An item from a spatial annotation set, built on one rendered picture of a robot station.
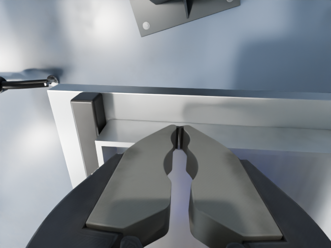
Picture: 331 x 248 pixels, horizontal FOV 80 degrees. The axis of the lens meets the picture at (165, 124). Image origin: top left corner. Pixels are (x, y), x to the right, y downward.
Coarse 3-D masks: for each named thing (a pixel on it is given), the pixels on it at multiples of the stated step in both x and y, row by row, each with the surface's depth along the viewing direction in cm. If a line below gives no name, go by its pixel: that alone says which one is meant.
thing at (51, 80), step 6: (0, 78) 98; (48, 78) 106; (54, 78) 106; (0, 84) 96; (6, 84) 97; (12, 84) 97; (18, 84) 98; (24, 84) 98; (30, 84) 99; (36, 84) 100; (42, 84) 101; (48, 84) 104; (54, 84) 108; (0, 90) 98; (6, 90) 101
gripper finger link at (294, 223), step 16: (240, 160) 9; (256, 176) 9; (272, 192) 8; (272, 208) 7; (288, 208) 7; (288, 224) 6; (304, 224) 7; (272, 240) 6; (288, 240) 6; (304, 240) 6; (320, 240) 6
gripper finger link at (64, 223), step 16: (112, 160) 9; (96, 176) 8; (80, 192) 8; (96, 192) 8; (64, 208) 7; (80, 208) 7; (48, 224) 6; (64, 224) 6; (80, 224) 6; (32, 240) 6; (48, 240) 6; (64, 240) 6; (80, 240) 6; (96, 240) 6; (112, 240) 6
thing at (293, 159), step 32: (128, 128) 16; (160, 128) 16; (224, 128) 16; (256, 128) 16; (288, 128) 17; (256, 160) 18; (288, 160) 18; (320, 160) 18; (288, 192) 20; (320, 192) 20; (320, 224) 22
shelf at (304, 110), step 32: (64, 96) 17; (128, 96) 16; (160, 96) 16; (192, 96) 16; (224, 96) 16; (256, 96) 16; (288, 96) 16; (320, 96) 16; (64, 128) 18; (320, 128) 17
